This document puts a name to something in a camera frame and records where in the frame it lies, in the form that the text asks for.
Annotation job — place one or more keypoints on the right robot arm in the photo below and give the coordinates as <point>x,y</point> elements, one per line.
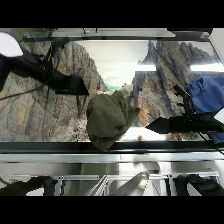
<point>206,123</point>

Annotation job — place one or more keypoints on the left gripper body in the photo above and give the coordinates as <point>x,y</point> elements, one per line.
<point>71,86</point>

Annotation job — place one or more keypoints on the blue garment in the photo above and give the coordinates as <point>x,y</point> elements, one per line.
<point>208,95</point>

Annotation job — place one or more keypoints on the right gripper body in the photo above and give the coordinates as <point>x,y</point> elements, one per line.
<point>176,125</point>

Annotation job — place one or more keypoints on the olive green shirt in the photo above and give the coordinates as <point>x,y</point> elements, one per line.
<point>108,120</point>

